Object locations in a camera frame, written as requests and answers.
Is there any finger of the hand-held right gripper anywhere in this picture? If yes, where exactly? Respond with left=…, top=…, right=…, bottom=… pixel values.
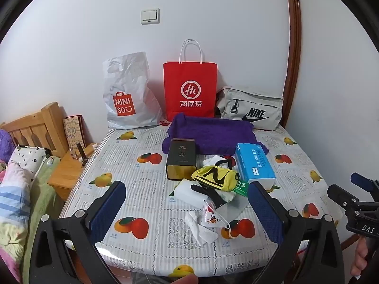
left=351, top=172, right=379, bottom=197
left=327, top=184, right=362, bottom=215

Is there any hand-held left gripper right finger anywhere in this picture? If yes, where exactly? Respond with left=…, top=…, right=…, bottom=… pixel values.
left=247, top=181, right=347, bottom=284

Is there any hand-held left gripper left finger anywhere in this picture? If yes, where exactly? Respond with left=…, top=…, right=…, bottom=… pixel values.
left=28, top=180, right=126, bottom=284

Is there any green packet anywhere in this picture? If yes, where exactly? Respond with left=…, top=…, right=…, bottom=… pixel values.
left=229, top=179, right=248, bottom=197

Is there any green cloth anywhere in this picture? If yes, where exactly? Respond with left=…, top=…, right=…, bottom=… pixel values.
left=219, top=191, right=238, bottom=204

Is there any small clear snack packet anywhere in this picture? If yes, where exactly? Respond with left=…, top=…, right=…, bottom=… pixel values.
left=202, top=198, right=233, bottom=231

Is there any black watch strap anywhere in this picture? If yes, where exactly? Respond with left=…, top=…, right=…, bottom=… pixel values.
left=191, top=183, right=226, bottom=208

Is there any white tissue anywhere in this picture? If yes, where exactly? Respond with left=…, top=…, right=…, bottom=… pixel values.
left=184, top=210, right=219, bottom=247

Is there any white glove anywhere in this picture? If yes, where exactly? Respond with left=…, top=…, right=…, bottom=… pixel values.
left=202, top=155, right=236, bottom=170

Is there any white rectangular box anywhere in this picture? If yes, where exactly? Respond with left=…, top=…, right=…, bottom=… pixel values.
left=174, top=179, right=214, bottom=203

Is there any person's right hand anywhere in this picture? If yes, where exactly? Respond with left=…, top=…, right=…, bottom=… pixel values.
left=351, top=238, right=379, bottom=279

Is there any person's left hand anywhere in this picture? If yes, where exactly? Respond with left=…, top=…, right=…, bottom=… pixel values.
left=165, top=274, right=199, bottom=284

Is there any fruit print tablecloth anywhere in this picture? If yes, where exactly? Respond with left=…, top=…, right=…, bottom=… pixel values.
left=59, top=121, right=345, bottom=275

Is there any blue tissue pack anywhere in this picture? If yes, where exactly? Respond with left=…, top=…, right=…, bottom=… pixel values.
left=235, top=143, right=276, bottom=188

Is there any wooden nightstand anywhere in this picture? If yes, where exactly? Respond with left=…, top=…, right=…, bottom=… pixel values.
left=47, top=143, right=98, bottom=203

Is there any small black object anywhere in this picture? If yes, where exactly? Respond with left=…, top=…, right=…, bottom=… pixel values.
left=75, top=142, right=88, bottom=163

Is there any patterned notebook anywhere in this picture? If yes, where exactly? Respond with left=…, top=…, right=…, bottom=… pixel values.
left=63, top=115, right=88, bottom=150

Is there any dark green tin box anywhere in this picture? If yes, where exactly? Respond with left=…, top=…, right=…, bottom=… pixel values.
left=165, top=138, right=198, bottom=181

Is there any purple towel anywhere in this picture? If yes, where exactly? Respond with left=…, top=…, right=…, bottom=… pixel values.
left=161, top=112, right=270, bottom=156

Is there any white dotted pillow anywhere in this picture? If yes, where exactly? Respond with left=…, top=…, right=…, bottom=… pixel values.
left=7, top=145, right=48, bottom=179

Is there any wooden bed headboard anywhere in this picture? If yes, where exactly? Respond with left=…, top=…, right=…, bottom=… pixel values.
left=0, top=102, right=70, bottom=159

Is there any grey sling bag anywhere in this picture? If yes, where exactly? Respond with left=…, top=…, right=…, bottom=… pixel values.
left=216, top=86, right=284, bottom=131

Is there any purple plush toy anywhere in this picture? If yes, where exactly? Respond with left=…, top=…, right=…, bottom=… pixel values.
left=0, top=129, right=15, bottom=162

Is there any white plastic shopping bag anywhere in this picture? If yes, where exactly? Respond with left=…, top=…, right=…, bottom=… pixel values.
left=102, top=52, right=163, bottom=130

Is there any red paper bag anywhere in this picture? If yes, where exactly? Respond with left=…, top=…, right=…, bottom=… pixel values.
left=163, top=39, right=218, bottom=122

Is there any white light switch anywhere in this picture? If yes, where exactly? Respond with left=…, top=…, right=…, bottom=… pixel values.
left=140, top=8, right=160, bottom=25

